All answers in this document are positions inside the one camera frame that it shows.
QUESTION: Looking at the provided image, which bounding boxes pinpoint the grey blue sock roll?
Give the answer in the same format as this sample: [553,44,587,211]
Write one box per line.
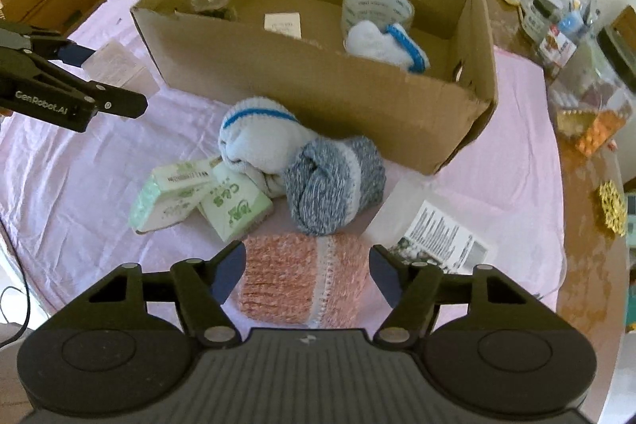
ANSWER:
[283,136,386,237]

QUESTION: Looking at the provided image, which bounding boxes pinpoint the white glove blue cuff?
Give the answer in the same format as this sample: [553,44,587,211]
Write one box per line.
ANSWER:
[344,20,430,74]

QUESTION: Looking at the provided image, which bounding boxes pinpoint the clear packing tape roll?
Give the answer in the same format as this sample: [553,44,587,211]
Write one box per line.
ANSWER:
[341,0,415,38]

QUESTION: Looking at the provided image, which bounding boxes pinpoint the white KASI glue box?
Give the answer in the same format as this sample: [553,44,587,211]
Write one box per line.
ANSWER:
[264,12,302,39]

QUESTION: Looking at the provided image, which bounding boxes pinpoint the pink table cloth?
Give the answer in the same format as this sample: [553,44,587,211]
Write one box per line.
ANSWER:
[0,0,568,331]

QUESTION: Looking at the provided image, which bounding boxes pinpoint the large jar black lid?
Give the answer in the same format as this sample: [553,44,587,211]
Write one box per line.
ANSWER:
[548,25,635,154]

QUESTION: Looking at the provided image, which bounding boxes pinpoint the gold ornate coaster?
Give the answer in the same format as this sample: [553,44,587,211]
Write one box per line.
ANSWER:
[597,181,627,237]

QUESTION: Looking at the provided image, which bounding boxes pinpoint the black cable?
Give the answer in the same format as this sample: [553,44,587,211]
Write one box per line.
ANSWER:
[0,219,33,350]

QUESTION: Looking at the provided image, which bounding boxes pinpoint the medical cotton swab box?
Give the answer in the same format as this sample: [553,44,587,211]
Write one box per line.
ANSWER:
[362,176,497,274]

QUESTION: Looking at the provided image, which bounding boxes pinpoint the pink small carton box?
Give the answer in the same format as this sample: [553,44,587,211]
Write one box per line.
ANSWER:
[82,41,159,97]

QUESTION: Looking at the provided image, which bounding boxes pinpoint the white blue-striped sock roll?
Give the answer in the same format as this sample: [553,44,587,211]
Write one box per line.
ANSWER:
[218,97,318,198]

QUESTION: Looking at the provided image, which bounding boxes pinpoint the small dark-lid jar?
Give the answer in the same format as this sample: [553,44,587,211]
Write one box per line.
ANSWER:
[521,0,563,44]

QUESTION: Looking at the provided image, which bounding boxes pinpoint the red label jar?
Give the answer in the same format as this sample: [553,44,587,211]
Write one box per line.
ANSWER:
[537,24,577,68]

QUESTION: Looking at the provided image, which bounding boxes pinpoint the clear jar black clips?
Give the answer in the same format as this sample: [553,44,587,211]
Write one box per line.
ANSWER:
[190,0,237,21]

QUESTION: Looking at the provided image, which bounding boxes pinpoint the pink knitted sock roll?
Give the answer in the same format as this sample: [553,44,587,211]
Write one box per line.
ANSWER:
[234,233,370,329]

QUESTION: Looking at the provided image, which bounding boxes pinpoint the orange pill blister pack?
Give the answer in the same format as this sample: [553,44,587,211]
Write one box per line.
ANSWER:
[576,111,625,157]

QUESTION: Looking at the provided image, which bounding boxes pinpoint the open cardboard box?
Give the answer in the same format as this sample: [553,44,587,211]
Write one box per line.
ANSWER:
[132,0,497,174]

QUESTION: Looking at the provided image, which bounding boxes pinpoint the green C&S tissue pack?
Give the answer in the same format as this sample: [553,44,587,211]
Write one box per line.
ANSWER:
[198,161,274,243]

